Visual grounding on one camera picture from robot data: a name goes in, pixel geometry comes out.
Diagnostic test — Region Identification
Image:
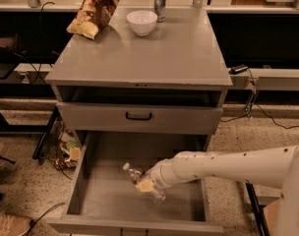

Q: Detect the white ceramic bowl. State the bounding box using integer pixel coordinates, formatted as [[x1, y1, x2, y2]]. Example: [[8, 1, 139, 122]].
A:
[[126, 10, 157, 36]]

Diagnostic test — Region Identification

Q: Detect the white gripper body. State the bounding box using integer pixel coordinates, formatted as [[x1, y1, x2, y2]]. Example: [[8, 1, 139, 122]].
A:
[[149, 159, 176, 189]]

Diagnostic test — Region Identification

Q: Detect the tan shoe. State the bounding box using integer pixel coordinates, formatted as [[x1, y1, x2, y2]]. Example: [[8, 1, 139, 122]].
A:
[[0, 211, 33, 236]]

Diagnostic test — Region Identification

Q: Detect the cardboard box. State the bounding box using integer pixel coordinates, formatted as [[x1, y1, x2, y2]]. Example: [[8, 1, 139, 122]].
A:
[[264, 200, 280, 236]]

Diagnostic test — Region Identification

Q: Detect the silver drink can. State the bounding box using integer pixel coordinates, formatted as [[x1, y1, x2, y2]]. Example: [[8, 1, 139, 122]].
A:
[[154, 0, 166, 22]]

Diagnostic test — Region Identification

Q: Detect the black floor cable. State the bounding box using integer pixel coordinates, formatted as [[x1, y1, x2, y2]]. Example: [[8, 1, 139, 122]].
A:
[[219, 68, 299, 130]]

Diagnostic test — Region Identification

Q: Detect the closed grey upper drawer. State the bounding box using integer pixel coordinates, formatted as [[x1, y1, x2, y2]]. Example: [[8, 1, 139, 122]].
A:
[[57, 102, 222, 135]]

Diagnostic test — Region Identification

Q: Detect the black metal cart frame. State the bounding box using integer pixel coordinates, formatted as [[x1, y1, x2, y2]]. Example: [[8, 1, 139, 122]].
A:
[[245, 183, 270, 236]]

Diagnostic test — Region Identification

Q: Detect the black wire basket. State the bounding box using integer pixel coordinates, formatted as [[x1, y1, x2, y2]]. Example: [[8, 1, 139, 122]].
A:
[[32, 108, 82, 170]]

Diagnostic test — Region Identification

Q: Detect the open grey lower drawer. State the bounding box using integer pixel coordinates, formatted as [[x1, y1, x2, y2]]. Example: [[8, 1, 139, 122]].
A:
[[48, 132, 223, 236]]

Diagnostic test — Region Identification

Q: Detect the grey drawer cabinet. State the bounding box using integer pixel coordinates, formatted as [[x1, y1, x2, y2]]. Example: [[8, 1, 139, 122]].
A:
[[46, 7, 232, 148]]

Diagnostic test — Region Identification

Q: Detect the clear plastic water bottle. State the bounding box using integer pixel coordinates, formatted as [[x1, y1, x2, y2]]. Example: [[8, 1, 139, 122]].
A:
[[122, 162, 166, 204]]

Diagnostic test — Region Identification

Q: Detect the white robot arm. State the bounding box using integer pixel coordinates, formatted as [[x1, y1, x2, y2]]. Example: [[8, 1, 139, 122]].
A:
[[136, 146, 299, 236]]

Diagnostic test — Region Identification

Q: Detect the black drawer handle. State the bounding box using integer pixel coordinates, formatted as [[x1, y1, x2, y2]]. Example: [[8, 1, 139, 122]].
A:
[[125, 112, 152, 121]]

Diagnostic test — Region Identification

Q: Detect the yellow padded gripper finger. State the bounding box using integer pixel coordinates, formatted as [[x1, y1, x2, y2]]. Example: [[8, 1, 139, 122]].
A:
[[136, 177, 154, 193]]

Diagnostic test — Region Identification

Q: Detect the black power adapter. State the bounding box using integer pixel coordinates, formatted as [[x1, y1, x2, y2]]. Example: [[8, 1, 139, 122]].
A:
[[229, 64, 248, 75]]

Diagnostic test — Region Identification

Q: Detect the brown chip bag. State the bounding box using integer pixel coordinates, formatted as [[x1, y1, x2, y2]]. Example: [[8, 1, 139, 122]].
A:
[[67, 0, 120, 39]]

